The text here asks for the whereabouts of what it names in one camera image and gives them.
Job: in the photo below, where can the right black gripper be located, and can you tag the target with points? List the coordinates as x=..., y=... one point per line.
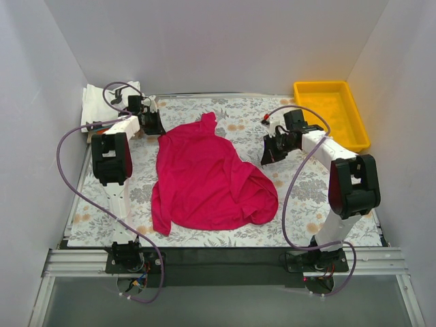
x=274, y=148

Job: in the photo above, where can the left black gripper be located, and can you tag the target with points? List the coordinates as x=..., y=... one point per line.
x=152, y=122

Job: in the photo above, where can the magenta t shirt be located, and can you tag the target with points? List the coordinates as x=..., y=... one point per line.
x=203, y=184

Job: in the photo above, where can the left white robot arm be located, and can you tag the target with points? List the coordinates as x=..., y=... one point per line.
x=113, y=168

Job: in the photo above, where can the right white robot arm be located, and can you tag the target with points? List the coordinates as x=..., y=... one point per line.
x=353, y=189

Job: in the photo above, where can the orange folded t shirt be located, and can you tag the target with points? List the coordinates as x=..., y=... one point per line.
x=98, y=131

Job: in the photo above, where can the yellow plastic bin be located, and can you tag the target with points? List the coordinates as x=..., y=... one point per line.
x=334, y=102

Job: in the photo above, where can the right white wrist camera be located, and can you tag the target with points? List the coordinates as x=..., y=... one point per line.
x=271, y=125

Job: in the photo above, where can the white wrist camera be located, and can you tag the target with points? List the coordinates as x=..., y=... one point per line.
x=271, y=125
x=150, y=103

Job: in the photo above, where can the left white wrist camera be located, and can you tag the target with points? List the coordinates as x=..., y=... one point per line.
x=150, y=103

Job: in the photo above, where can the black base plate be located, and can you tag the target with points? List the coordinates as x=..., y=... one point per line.
x=228, y=266

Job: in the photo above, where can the aluminium front rail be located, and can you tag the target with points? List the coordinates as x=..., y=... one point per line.
x=226, y=287

